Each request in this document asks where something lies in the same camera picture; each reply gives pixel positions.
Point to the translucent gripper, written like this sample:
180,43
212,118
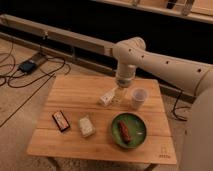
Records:
119,95

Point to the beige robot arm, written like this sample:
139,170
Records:
193,77

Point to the green plate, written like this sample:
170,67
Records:
136,127

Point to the brown snack bar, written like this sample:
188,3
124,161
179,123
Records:
124,132

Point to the wooden table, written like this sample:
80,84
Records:
77,97

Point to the long wooden beam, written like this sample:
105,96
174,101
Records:
72,39

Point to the black power adapter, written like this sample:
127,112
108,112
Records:
27,67

